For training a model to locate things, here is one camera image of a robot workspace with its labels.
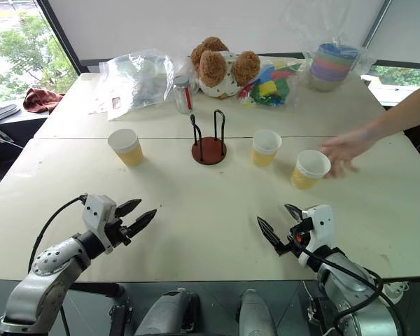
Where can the dark rounded grey shape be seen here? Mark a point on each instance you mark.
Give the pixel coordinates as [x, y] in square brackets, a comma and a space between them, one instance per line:
[255, 315]
[168, 315]

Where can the clear plastic bag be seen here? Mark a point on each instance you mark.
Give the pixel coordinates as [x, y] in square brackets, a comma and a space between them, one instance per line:
[133, 84]

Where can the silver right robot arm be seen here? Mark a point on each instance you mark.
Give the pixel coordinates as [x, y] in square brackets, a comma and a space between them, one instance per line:
[350, 290]

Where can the brown white teddy bear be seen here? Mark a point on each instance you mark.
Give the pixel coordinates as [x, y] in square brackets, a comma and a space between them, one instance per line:
[215, 70]

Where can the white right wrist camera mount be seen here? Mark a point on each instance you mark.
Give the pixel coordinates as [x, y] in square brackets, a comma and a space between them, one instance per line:
[322, 227]

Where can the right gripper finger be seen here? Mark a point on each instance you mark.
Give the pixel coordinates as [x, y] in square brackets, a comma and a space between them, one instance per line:
[270, 232]
[294, 212]

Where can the white power strip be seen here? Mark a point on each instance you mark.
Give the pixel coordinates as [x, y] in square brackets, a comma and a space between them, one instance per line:
[397, 290]

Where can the dark red cloth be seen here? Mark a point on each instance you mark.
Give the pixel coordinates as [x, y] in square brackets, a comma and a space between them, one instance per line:
[40, 99]

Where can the bag of coloured blocks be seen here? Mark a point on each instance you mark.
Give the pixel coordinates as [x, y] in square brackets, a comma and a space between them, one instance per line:
[269, 87]

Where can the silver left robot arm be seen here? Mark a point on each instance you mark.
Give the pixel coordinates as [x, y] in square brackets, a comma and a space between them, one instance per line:
[45, 276]

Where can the person's bare hand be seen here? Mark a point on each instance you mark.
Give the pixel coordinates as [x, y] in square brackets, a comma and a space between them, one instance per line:
[346, 148]

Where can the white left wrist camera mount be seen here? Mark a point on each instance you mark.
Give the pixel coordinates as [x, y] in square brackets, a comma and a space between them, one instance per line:
[97, 213]

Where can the black table bracket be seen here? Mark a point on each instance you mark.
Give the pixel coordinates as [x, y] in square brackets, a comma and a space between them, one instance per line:
[98, 290]

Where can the person's bare forearm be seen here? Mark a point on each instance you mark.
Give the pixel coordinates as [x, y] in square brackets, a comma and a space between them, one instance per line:
[402, 112]

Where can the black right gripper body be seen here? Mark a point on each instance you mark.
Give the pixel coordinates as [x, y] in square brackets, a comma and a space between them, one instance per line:
[299, 234]

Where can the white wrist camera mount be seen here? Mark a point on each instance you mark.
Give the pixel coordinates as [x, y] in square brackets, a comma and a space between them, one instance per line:
[322, 227]
[97, 213]

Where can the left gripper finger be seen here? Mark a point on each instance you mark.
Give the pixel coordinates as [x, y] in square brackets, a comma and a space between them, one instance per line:
[141, 220]
[129, 207]

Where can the black window frame beam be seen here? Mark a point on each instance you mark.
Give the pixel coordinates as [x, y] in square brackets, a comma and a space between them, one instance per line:
[59, 35]

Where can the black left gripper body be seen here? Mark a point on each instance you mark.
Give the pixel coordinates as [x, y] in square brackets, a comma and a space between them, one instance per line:
[118, 234]

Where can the yellow white paper cup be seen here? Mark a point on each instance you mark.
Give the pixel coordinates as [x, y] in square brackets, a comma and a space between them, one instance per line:
[264, 152]
[308, 173]
[127, 150]

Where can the clear jar with red label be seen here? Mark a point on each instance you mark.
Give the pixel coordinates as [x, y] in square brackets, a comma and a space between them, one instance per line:
[182, 96]

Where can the stack of coloured bowls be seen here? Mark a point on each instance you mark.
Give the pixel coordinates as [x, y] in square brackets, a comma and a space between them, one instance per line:
[330, 68]

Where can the clear plastic bag around bowls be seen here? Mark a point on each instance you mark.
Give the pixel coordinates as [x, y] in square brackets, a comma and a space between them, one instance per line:
[364, 59]

